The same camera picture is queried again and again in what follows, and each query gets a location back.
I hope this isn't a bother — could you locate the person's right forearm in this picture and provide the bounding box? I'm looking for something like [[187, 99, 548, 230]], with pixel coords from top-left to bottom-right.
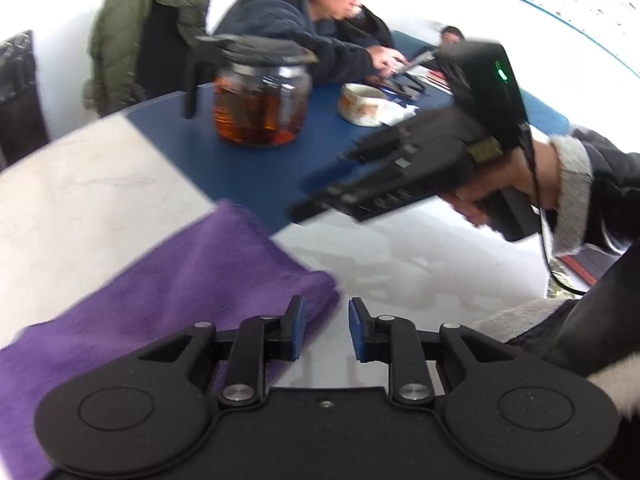
[[547, 127, 640, 258]]

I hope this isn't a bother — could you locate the green puffer jacket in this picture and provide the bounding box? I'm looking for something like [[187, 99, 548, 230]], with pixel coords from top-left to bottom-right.
[[84, 0, 211, 118]]

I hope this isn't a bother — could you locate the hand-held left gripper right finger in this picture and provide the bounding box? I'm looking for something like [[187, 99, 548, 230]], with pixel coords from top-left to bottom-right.
[[348, 297, 518, 406]]

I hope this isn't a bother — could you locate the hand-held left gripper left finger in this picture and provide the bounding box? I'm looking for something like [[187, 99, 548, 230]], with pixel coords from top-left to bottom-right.
[[137, 295, 307, 408]]

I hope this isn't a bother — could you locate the person's right hand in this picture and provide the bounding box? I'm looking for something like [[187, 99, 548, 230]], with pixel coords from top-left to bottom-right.
[[442, 139, 561, 226]]

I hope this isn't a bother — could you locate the black chair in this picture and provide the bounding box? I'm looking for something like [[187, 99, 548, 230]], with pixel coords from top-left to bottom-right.
[[135, 0, 201, 103]]

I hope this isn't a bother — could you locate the blue table mat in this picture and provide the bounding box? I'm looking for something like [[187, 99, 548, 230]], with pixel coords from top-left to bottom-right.
[[127, 30, 571, 233]]

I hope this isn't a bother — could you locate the purple towel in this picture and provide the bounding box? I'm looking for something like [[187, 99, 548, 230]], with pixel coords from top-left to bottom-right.
[[0, 199, 342, 480]]

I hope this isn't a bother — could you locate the white ceramic bowl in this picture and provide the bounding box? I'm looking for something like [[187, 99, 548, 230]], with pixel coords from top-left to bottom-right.
[[337, 84, 396, 127]]

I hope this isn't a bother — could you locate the glass teapot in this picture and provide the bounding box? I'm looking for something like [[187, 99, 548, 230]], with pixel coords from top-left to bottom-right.
[[182, 34, 320, 148]]

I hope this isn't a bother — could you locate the person's black leather jacket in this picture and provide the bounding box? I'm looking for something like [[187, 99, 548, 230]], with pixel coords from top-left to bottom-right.
[[472, 245, 640, 480]]

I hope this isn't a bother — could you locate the white tissue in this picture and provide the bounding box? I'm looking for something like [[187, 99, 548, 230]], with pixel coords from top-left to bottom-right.
[[382, 102, 421, 126]]

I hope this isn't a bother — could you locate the black water dispenser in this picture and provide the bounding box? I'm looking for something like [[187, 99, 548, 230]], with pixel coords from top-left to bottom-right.
[[0, 30, 51, 171]]

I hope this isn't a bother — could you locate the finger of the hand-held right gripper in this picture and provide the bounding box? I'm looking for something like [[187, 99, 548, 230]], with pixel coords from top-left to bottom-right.
[[289, 179, 377, 226]]

